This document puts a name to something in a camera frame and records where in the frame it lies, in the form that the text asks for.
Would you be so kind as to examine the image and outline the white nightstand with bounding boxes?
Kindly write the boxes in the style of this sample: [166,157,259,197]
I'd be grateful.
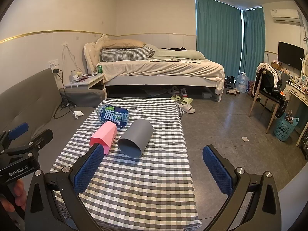
[64,73,107,99]

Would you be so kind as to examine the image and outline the pair of sneakers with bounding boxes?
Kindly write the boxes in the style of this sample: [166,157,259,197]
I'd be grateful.
[168,86,188,97]

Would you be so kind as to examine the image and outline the grey checked tablecloth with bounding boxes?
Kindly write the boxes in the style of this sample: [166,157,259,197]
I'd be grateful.
[49,98,203,231]

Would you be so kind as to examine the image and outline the blue drink bottle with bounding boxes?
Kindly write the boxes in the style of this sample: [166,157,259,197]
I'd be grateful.
[97,104,129,128]

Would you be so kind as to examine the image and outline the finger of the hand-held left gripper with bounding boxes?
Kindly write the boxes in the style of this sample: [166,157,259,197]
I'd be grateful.
[14,129,54,153]
[0,122,29,150]

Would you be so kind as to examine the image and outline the white bed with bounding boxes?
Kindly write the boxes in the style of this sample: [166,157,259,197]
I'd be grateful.
[83,34,225,103]

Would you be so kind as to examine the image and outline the round mirror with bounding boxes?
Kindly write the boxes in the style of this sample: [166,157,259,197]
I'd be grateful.
[301,54,308,78]

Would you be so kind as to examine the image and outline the pink hexagonal cup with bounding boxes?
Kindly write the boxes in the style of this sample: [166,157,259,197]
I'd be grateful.
[90,121,118,155]

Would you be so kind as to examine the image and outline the wooden chair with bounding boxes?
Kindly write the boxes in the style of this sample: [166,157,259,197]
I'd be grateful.
[248,68,288,134]

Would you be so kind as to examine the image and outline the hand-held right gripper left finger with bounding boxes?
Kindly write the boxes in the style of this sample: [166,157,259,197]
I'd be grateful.
[24,143,104,231]

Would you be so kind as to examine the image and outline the black jacket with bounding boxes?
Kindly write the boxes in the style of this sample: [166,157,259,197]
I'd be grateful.
[254,70,289,119]

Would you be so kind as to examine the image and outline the white garment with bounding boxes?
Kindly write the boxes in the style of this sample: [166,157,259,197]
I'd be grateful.
[258,63,280,88]

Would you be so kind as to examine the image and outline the wide teal curtain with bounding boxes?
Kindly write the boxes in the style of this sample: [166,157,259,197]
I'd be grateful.
[195,0,243,82]

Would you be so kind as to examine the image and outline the white air conditioner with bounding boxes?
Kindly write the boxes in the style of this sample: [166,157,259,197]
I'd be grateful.
[269,9,303,26]

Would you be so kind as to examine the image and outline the grey sofa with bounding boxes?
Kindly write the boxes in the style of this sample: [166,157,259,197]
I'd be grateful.
[0,68,107,154]

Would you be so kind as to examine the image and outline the blue laundry basket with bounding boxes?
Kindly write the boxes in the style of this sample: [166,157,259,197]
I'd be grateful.
[274,115,299,142]

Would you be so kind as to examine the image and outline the grey cup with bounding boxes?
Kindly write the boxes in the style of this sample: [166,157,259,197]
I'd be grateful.
[117,119,154,159]

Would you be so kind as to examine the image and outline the white slipper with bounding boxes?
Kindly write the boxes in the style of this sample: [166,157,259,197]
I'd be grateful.
[179,104,196,114]

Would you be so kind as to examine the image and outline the beige pillow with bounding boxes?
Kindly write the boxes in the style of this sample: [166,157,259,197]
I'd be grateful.
[101,39,146,49]

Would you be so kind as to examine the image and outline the large water jug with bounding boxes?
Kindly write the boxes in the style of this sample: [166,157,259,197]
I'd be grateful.
[236,72,248,94]

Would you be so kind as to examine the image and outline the pale green blanket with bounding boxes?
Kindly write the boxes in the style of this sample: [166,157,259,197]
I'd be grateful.
[149,48,205,62]

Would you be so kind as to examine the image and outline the black charger cable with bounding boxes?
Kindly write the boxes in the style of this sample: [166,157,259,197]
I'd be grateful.
[53,69,77,119]

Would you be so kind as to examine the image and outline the black television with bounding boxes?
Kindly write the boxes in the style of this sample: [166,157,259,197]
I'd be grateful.
[277,41,304,71]

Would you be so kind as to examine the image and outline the person's left hand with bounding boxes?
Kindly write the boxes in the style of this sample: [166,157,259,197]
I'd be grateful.
[0,179,27,213]

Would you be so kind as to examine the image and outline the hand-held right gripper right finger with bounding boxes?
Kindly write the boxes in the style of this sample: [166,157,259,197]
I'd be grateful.
[202,145,282,231]

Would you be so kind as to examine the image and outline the white dressing table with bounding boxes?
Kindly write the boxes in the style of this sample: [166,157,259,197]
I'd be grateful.
[285,80,308,148]

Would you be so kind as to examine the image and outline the black shoes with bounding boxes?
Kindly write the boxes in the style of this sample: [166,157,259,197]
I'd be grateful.
[224,76,236,89]

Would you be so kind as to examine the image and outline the narrow teal curtain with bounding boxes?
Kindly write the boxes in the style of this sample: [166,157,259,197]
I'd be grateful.
[241,6,265,83]

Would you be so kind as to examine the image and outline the checked quilt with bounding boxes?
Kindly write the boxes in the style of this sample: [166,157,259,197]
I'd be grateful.
[100,45,156,62]

